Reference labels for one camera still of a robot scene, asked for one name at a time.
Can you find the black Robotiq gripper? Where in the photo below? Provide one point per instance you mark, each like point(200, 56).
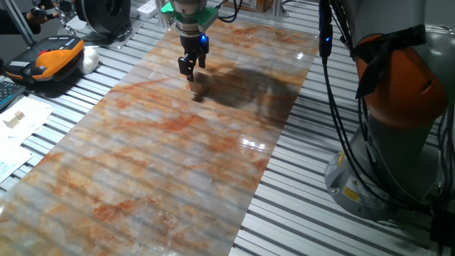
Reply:
point(193, 44)

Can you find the wooden cube block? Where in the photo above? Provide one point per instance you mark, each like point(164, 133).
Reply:
point(200, 83)

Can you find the dark sleeved person forearm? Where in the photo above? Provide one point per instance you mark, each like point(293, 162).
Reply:
point(14, 23)

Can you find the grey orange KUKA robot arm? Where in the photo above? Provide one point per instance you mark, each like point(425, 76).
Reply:
point(391, 160)

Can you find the small wooden block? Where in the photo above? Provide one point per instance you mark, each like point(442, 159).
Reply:
point(11, 122)
point(20, 114)

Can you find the person hand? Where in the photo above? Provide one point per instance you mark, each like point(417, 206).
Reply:
point(35, 17)

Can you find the white power strip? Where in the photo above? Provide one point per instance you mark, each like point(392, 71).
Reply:
point(147, 9)

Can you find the brown cardboard box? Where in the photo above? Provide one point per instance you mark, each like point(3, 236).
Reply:
point(252, 4)

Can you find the orange marble pattern mat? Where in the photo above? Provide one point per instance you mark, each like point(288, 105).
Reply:
point(160, 160)

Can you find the black round fan housing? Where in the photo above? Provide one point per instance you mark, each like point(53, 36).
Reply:
point(103, 14)

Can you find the white rounded object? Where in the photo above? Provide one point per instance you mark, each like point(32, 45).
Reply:
point(89, 60)

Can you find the orange black teach pendant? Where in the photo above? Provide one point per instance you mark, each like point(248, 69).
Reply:
point(49, 57)

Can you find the slanted aluminium bar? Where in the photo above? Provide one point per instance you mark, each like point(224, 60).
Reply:
point(19, 23)

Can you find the black computer keyboard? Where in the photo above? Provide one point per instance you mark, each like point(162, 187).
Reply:
point(9, 94)

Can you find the printed white paper sheet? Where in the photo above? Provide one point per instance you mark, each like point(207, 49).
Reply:
point(10, 161)

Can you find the green wrist mount plate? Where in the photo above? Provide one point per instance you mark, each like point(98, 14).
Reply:
point(209, 16)

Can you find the grey metal base plate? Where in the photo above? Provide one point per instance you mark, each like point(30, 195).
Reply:
point(121, 39)

